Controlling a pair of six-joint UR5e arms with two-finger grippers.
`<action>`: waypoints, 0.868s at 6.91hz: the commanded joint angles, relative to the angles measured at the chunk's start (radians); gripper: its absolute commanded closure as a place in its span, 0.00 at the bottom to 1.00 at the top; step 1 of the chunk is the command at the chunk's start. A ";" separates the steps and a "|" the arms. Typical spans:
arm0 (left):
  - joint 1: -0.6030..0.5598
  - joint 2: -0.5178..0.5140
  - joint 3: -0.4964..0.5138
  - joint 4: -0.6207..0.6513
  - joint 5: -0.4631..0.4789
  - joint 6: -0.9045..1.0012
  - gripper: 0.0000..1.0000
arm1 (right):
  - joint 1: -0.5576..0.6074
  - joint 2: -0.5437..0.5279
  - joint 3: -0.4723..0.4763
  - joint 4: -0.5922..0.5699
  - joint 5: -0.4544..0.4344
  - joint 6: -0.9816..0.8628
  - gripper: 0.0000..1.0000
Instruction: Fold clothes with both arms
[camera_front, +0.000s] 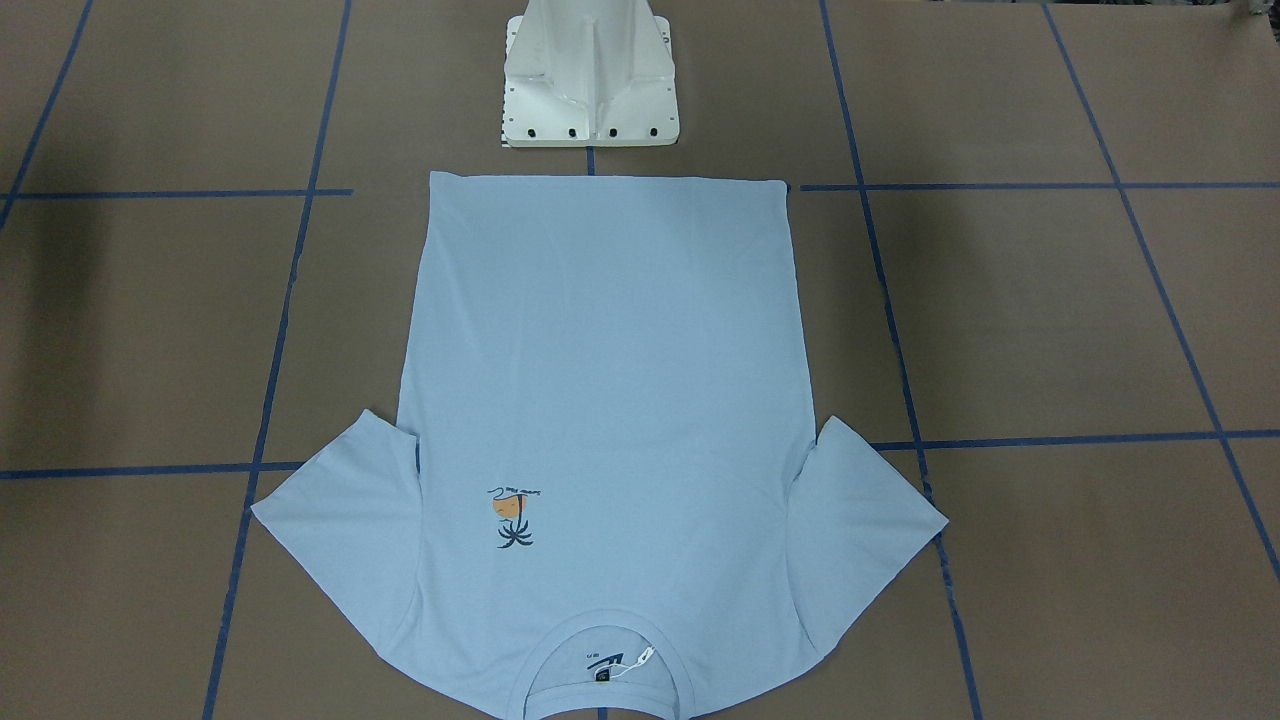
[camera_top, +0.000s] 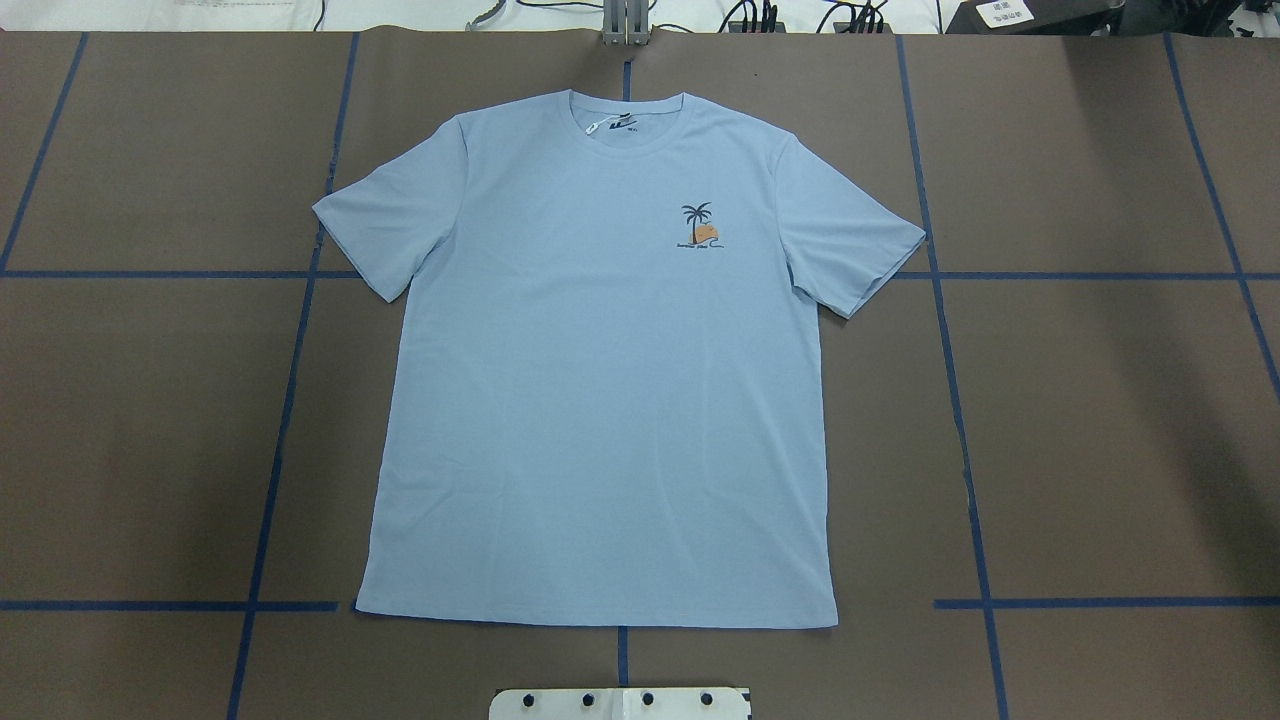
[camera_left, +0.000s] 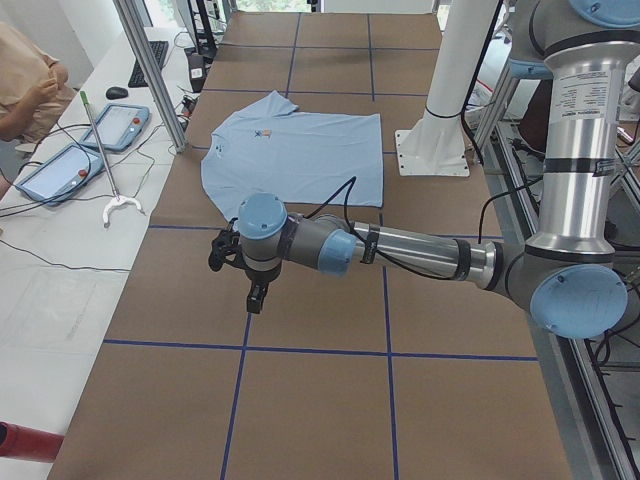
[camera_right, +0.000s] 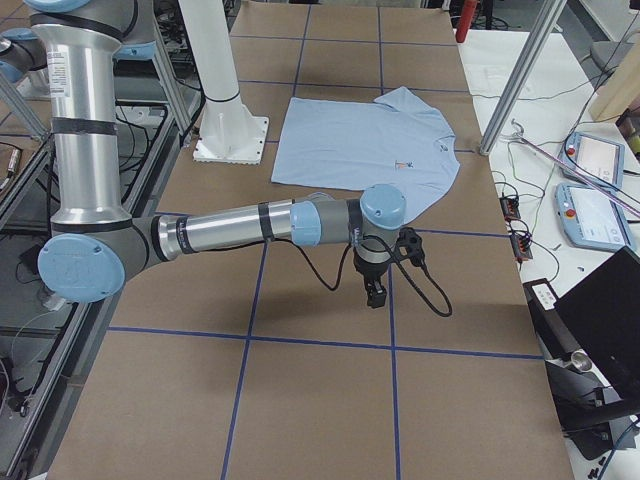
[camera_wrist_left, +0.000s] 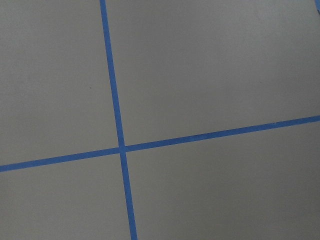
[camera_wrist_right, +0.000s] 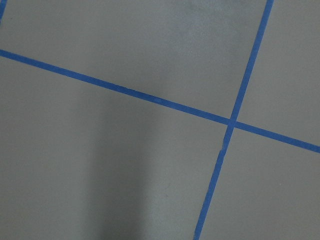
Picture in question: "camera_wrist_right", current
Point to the crossing blue tape line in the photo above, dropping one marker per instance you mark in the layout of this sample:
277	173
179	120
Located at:
232	121

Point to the long blue tape line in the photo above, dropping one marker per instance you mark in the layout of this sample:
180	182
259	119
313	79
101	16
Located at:
159	101

